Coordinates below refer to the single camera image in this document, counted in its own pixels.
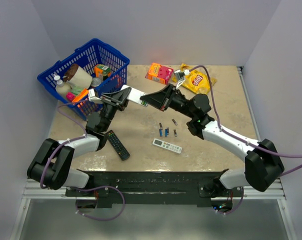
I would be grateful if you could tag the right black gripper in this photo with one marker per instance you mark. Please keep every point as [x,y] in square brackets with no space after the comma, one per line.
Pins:
[162,99]

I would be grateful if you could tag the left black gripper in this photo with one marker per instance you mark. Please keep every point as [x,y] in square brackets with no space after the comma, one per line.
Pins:
[118,100]

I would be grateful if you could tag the small white remote control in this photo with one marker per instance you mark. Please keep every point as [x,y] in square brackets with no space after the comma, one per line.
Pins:
[134,95]

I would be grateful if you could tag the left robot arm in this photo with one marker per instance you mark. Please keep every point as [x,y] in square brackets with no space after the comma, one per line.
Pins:
[51,166]

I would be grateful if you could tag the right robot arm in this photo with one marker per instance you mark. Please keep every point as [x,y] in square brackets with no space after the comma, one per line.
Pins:
[262,165]

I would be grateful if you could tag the long white remote control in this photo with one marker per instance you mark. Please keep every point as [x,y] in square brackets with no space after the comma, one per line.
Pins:
[167,146]

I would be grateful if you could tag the black TV remote control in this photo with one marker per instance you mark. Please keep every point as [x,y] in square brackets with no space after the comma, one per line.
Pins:
[117,145]

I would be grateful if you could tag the orange pink snack box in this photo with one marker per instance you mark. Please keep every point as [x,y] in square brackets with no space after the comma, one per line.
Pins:
[159,73]

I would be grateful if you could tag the metal tin can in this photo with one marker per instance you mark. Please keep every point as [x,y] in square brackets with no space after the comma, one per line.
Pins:
[96,81]

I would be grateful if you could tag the orange green juice carton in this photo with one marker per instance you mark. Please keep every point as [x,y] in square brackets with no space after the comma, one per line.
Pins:
[102,71]

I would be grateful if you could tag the orange box in basket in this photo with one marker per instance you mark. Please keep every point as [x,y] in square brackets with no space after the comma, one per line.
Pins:
[81,96]

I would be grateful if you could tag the yellow Lays chips bag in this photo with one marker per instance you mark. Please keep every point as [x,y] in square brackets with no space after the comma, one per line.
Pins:
[197,81]

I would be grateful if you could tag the light green packet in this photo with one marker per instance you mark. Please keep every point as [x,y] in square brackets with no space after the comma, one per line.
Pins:
[76,90]

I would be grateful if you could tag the cream cylindrical container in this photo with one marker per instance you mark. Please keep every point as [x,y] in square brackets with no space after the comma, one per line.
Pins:
[77,76]

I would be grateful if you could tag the pink small box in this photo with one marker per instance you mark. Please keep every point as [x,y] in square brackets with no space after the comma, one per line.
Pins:
[70,96]

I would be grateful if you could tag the blue plastic shopping basket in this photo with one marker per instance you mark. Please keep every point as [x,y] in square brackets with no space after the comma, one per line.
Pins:
[94,65]

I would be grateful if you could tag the white bottle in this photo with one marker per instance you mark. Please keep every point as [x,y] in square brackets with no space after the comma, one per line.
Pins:
[62,88]

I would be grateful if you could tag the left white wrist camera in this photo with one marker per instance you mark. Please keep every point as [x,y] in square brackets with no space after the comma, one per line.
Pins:
[93,97]

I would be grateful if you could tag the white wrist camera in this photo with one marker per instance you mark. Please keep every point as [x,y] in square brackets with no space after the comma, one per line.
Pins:
[180,76]
[93,97]

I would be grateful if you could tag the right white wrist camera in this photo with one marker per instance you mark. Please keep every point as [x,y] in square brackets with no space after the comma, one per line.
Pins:
[180,76]

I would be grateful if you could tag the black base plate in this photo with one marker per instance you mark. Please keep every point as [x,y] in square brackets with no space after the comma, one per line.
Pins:
[154,188]

